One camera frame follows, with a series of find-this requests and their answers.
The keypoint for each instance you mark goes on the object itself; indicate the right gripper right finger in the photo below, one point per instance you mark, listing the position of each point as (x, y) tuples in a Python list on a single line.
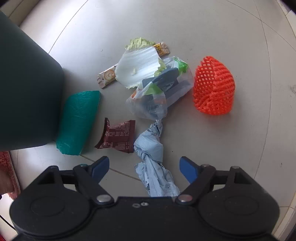
[(199, 178)]

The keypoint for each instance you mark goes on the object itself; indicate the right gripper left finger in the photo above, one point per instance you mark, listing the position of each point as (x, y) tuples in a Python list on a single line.
[(88, 178)]

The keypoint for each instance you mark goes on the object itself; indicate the orange foam fruit net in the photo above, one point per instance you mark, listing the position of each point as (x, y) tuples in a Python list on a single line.
[(214, 87)]

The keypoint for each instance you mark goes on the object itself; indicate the clear plastic bag with trash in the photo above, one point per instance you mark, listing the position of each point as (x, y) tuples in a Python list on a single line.
[(154, 95)]

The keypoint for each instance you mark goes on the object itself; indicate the dark teal trash bin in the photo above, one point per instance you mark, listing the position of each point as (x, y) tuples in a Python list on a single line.
[(31, 90)]

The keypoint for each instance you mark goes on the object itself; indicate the cabbage leaf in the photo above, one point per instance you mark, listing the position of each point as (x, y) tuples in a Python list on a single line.
[(139, 61)]

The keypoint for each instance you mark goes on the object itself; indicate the light blue crumpled bag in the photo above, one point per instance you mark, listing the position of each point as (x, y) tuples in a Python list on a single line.
[(158, 181)]

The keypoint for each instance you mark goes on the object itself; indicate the dark red snack wrapper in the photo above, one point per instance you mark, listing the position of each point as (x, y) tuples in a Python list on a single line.
[(119, 137)]

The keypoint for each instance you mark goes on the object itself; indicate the green plastic bag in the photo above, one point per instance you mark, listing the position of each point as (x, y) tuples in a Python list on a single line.
[(78, 116)]

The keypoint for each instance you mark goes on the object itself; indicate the pink fluffy slipper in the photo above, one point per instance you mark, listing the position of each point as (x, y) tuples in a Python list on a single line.
[(9, 182)]

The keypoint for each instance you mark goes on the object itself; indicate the coffee stick wrapper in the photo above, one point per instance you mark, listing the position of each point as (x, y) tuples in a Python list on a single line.
[(108, 76)]

